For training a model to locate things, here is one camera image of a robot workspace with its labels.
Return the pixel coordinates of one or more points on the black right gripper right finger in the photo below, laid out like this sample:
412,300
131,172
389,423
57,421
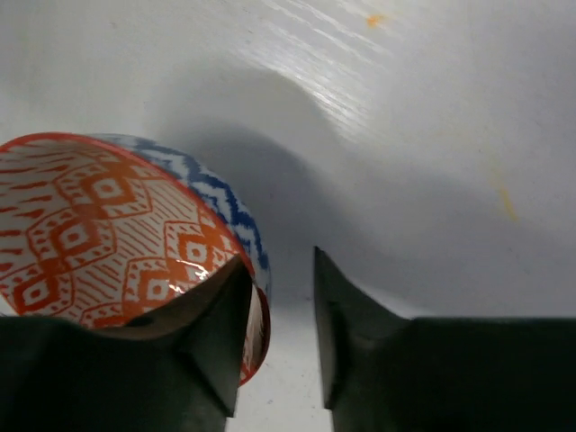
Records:
382,372

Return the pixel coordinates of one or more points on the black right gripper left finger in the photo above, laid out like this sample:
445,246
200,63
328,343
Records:
175,368

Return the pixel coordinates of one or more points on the blue white orange bowl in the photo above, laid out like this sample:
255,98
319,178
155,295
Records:
99,229

